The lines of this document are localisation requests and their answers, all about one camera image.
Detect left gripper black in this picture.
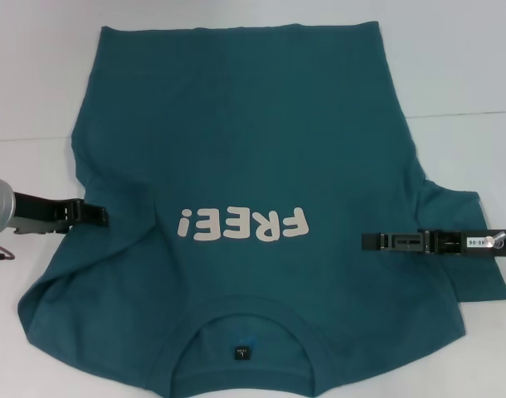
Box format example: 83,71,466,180
11,190,110,235

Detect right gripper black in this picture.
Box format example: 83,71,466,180
361,226,506,259

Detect teal t-shirt with FREE! print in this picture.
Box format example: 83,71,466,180
15,21,506,398

